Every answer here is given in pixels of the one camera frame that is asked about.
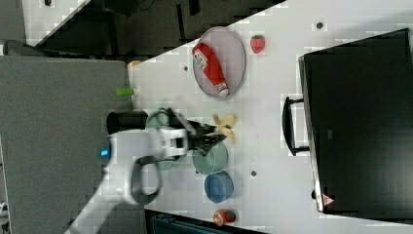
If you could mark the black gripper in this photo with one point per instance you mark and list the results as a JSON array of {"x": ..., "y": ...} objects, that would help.
[{"x": 198, "y": 134}]

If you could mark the peeled yellow banana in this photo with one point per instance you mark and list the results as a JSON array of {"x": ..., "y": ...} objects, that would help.
[{"x": 225, "y": 125}]

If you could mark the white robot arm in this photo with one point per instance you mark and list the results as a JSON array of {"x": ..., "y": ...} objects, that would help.
[{"x": 132, "y": 175}]

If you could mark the black toaster oven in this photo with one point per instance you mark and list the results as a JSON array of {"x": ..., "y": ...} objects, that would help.
[{"x": 357, "y": 99}]

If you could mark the green measuring cup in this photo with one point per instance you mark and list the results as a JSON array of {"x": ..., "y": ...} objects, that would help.
[{"x": 214, "y": 161}]

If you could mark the blue bowl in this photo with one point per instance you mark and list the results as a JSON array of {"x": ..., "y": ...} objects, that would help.
[{"x": 219, "y": 187}]

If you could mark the red ketchup bottle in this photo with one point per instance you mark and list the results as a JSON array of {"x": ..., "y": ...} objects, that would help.
[{"x": 206, "y": 59}]

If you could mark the red strawberry toy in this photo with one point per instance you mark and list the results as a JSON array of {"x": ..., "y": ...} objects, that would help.
[{"x": 229, "y": 216}]

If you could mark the grey round plate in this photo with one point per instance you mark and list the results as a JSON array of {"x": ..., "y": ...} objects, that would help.
[{"x": 229, "y": 50}]

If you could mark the large black pot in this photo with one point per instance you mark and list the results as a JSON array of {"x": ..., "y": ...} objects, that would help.
[{"x": 123, "y": 121}]

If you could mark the green toy vegetable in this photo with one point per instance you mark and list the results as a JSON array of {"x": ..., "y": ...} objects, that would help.
[{"x": 124, "y": 92}]

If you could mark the red strawberry near plate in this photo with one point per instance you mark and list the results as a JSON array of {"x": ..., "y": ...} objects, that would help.
[{"x": 257, "y": 43}]

